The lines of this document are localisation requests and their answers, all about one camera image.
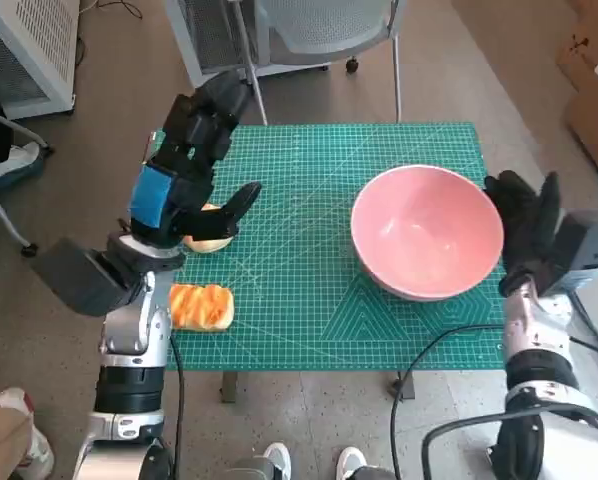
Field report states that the person's red and white shoe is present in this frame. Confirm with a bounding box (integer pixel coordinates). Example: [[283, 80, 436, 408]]
[[0, 387, 55, 469]]

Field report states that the white and black foot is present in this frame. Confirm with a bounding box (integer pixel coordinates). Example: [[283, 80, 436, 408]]
[[337, 446, 368, 480], [263, 442, 293, 480]]

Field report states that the rectangular orange striped bread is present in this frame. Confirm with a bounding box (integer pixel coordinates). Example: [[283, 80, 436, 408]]
[[169, 282, 236, 332]]

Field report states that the long black cable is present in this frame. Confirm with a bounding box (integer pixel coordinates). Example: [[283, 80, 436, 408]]
[[389, 323, 505, 480]]

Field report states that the black left hand, blue tape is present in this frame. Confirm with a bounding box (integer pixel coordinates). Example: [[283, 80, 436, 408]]
[[127, 69, 263, 247]]

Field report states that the black gloved right hand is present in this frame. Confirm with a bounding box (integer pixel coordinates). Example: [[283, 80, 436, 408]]
[[483, 169, 565, 297]]

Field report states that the round pale bread bun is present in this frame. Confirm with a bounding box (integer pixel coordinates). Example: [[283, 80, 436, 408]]
[[182, 202, 233, 254]]

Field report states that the person's beige leg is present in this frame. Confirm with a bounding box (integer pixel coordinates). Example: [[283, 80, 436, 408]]
[[0, 407, 34, 480]]

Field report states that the pink bowl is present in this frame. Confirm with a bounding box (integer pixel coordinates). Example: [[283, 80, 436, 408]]
[[350, 164, 505, 302]]

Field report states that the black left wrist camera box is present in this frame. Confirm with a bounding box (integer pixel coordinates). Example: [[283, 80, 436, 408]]
[[30, 237, 145, 317]]

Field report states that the large white perforated cabinet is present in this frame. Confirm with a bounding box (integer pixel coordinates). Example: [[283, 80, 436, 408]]
[[0, 0, 80, 121]]

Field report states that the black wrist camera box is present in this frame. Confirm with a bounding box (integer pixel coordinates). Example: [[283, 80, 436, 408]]
[[30, 237, 145, 317], [543, 209, 598, 297]]

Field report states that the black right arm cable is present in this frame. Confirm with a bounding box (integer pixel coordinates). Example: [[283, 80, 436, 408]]
[[421, 412, 598, 480]]

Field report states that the cardboard box with black print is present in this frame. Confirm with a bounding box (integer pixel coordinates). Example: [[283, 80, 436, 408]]
[[553, 0, 598, 96]]

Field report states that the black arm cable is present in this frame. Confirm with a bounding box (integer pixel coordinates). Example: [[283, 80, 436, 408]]
[[168, 334, 186, 480], [421, 412, 598, 480]]

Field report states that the grey metal table leg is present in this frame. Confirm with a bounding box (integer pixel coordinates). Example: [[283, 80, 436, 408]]
[[221, 370, 240, 404], [392, 370, 416, 401]]

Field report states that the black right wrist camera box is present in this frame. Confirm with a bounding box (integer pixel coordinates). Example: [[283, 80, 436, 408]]
[[543, 209, 598, 297]]

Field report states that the grey mesh chair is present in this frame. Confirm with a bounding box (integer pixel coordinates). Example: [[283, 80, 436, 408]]
[[231, 0, 410, 126]]

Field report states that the green cutting mat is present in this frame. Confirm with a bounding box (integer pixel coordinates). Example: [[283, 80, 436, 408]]
[[151, 122, 508, 372]]

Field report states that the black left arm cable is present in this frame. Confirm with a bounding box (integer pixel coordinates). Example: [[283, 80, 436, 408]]
[[168, 334, 186, 480]]

